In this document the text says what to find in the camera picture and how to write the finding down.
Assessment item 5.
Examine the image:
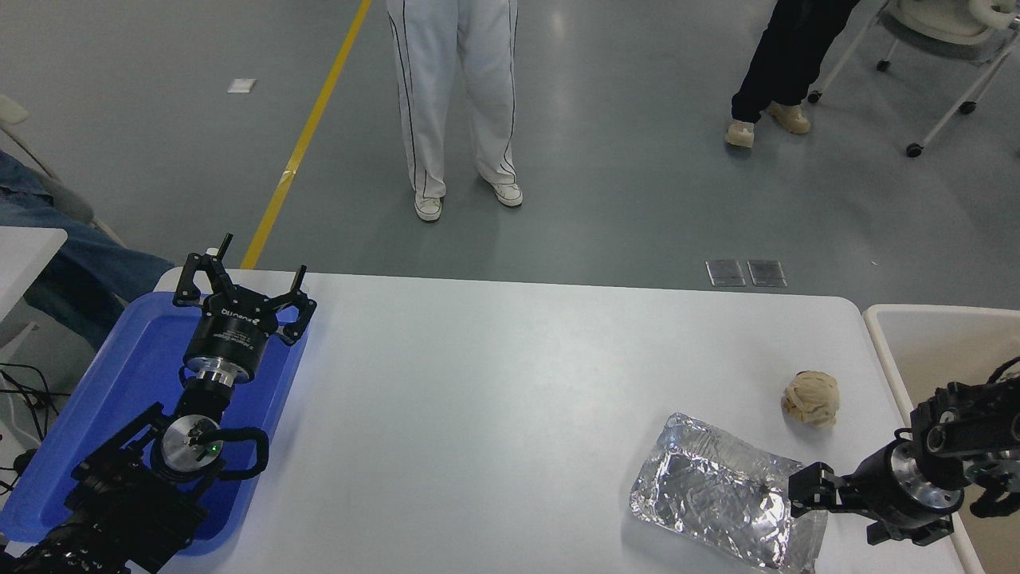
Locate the crinkled foil plate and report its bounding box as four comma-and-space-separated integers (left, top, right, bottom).
630, 412, 830, 573

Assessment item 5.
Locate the large pale bin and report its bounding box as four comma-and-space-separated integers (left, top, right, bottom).
864, 305, 1020, 574

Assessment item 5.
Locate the white side table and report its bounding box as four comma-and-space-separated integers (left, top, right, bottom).
0, 226, 69, 352

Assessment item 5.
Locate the seated person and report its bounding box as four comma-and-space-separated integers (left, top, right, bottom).
0, 150, 175, 352

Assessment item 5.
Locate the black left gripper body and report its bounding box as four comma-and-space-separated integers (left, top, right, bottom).
183, 285, 279, 376

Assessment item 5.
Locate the standing person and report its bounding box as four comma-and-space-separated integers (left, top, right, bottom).
386, 0, 524, 222

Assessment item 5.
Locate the crumpled tan paper ball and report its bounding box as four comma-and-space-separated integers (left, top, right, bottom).
781, 370, 841, 429

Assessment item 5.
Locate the blue plastic tray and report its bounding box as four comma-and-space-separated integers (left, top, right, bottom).
0, 291, 310, 556

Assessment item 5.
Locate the black floor cable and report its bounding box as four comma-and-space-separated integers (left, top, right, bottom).
0, 363, 53, 495

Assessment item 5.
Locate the white chair with casters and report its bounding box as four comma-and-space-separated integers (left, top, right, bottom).
807, 0, 1020, 158

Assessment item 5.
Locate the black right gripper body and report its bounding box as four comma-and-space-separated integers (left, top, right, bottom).
845, 442, 930, 529

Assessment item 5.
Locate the person with tan shoes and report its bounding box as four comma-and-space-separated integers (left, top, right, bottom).
725, 0, 861, 149

